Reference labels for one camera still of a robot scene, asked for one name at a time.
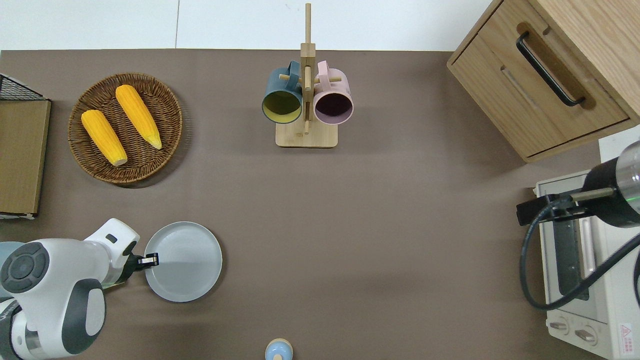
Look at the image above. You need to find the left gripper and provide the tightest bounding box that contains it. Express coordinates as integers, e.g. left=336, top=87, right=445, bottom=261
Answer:
left=83, top=218, right=160, bottom=287

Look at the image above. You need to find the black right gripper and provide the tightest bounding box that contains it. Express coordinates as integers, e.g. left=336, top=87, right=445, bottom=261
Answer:
left=516, top=194, right=592, bottom=227

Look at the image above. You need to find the gray round plate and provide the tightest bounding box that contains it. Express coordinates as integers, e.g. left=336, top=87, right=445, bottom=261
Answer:
left=144, top=221, right=224, bottom=303

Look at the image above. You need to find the white toaster oven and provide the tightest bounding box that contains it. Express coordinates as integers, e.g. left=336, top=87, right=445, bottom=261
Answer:
left=533, top=170, right=640, bottom=360

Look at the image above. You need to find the wooden drawer cabinet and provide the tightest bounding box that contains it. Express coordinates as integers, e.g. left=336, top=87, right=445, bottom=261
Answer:
left=446, top=0, right=640, bottom=164

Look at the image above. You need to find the yellow corn cob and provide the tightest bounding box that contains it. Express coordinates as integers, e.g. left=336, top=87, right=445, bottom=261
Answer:
left=115, top=84, right=163, bottom=150
left=81, top=109, right=128, bottom=167

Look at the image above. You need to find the small blue domed jar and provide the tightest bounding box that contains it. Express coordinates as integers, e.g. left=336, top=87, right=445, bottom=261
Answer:
left=264, top=338, right=294, bottom=360

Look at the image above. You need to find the round wicker basket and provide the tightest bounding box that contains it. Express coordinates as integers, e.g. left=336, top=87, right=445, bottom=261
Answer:
left=68, top=73, right=183, bottom=184

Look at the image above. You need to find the wooden board shelf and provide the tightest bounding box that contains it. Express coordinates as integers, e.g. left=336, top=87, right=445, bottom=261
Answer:
left=0, top=99, right=52, bottom=220

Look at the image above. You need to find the wooden mug tree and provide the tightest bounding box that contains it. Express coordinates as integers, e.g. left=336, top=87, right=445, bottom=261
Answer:
left=275, top=3, right=343, bottom=149

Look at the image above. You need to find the dark blue mug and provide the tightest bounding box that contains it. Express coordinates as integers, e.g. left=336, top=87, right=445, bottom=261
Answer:
left=261, top=60, right=304, bottom=125

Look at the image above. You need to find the pink mug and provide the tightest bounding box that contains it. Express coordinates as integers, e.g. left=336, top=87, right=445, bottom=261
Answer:
left=313, top=60, right=355, bottom=126

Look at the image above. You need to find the black cable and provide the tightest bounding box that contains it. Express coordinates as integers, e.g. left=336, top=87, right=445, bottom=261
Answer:
left=519, top=199, right=640, bottom=311

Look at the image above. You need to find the black cabinet handle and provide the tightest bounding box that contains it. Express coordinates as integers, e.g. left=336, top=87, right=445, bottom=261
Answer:
left=516, top=31, right=586, bottom=108

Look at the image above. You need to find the black wire basket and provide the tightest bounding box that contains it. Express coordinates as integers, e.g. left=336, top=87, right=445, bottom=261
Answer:
left=0, top=73, right=47, bottom=101

